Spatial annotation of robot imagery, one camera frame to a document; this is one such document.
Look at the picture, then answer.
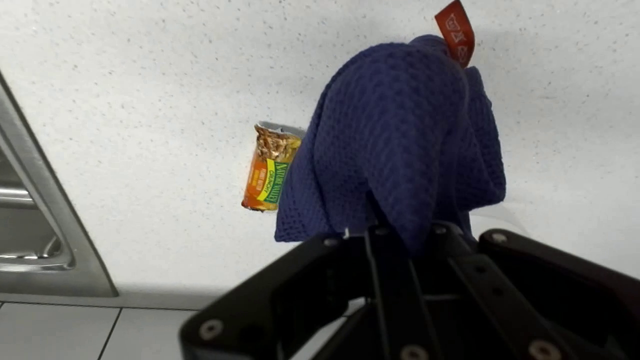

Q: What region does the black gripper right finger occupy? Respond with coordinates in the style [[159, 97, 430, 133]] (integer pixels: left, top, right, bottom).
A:
[[404, 220, 640, 360]]

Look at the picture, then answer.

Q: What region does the stainless steel double sink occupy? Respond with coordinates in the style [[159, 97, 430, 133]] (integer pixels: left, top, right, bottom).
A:
[[0, 69, 121, 300]]

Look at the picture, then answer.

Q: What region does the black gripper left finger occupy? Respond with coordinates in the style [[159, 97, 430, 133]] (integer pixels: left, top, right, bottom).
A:
[[178, 224, 404, 360]]

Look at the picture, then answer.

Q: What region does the blue towel with red tag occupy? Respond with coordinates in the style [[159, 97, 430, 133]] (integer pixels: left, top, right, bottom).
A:
[[272, 0, 508, 259]]

